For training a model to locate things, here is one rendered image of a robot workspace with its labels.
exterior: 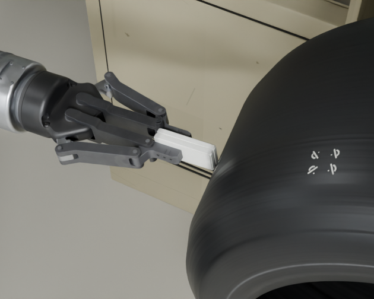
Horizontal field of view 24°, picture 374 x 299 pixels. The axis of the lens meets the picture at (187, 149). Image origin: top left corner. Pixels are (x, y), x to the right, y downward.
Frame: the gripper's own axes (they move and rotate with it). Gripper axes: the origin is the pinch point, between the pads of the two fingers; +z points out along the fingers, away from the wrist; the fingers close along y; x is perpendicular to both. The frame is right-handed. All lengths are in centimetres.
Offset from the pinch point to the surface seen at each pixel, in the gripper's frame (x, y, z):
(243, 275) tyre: -2.3, -12.9, 12.8
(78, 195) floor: 114, 45, -70
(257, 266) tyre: -4.8, -12.7, 14.4
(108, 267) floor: 117, 30, -53
